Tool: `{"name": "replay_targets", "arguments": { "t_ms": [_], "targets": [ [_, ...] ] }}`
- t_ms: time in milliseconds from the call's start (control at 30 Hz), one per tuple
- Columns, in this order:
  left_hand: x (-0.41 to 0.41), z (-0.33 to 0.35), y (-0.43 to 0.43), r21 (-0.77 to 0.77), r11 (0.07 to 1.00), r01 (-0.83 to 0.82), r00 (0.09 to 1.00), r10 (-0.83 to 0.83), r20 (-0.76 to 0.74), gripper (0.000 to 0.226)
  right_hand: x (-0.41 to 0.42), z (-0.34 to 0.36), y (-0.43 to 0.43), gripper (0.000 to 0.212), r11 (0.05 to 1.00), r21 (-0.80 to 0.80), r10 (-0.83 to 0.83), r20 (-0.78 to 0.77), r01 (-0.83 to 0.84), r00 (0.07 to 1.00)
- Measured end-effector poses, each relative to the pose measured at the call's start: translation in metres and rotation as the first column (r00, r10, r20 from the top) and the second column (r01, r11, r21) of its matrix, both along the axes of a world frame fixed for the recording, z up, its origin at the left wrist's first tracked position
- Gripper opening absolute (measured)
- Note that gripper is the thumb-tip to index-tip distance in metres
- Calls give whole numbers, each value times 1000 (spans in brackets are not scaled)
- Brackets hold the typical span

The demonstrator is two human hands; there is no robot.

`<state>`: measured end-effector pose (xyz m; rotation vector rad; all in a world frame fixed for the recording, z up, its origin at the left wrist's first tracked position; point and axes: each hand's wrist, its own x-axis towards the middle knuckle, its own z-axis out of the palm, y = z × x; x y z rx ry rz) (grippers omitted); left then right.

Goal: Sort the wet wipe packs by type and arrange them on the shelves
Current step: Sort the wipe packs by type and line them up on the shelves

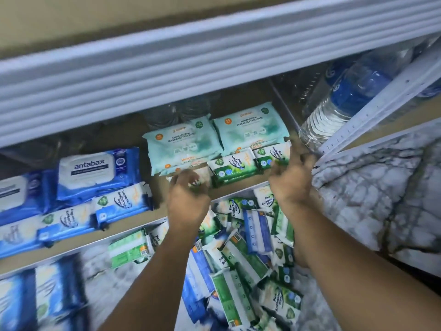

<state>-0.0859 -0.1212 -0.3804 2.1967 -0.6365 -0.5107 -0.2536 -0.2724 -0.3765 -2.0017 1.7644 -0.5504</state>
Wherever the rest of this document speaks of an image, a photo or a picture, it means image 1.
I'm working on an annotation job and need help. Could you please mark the pile of wipes packets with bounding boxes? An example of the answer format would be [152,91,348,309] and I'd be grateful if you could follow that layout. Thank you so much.
[107,186,304,331]

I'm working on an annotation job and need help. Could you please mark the water bottles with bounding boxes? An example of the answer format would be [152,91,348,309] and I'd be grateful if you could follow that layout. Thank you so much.
[272,34,441,152]

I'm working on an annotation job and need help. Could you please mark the person's left forearm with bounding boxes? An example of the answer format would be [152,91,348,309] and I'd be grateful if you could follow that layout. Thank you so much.
[100,224,201,331]

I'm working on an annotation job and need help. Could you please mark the person's right hand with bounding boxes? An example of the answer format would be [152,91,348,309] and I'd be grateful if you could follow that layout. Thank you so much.
[267,134,319,207]

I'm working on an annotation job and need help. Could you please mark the grey metal shelf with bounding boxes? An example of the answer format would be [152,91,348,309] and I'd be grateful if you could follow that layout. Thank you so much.
[0,0,441,276]

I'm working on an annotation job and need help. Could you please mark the Antabax blue pack stack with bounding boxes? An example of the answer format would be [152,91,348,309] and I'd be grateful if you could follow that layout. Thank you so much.
[57,147,141,200]
[0,172,52,225]

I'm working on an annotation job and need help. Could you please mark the person's right forearm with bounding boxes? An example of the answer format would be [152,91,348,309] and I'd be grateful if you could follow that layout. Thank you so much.
[289,200,441,331]

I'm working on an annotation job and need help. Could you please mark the person's left hand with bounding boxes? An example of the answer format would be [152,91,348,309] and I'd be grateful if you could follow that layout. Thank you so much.
[165,167,212,232]

